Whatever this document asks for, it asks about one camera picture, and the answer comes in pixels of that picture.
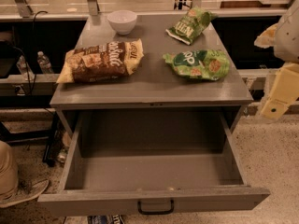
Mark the plastic water bottle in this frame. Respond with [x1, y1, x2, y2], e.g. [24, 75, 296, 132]
[37, 51, 53, 74]

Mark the black cable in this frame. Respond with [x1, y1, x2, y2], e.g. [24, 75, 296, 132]
[12, 10, 50, 95]

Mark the black drawer handle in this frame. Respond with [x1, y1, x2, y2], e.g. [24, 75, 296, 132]
[137, 200, 175, 216]

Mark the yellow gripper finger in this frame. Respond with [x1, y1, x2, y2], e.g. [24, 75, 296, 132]
[260, 63, 299, 119]

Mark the grey sneaker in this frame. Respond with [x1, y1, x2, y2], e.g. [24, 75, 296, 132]
[0, 179, 50, 208]

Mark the grey cabinet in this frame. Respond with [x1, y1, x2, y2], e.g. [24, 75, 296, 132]
[50, 12, 252, 133]

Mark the white bowl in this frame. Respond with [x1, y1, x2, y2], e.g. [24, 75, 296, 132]
[107, 10, 137, 35]

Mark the person's tan trouser leg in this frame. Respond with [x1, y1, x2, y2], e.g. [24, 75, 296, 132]
[0, 141, 19, 200]

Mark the green snack bag upper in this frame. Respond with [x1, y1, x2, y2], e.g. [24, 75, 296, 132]
[165, 7, 216, 45]

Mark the grey top drawer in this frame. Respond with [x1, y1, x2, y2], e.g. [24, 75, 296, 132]
[39, 109, 270, 216]

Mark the blue snack bag on floor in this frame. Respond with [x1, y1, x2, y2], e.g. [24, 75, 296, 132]
[88, 215, 125, 224]

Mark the green chip bag lower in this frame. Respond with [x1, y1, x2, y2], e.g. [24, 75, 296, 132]
[163, 49, 230, 81]

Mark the brown yellow chip bag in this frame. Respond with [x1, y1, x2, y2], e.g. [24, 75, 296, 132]
[57, 39, 144, 83]

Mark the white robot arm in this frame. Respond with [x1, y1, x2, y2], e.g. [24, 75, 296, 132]
[260, 0, 299, 119]

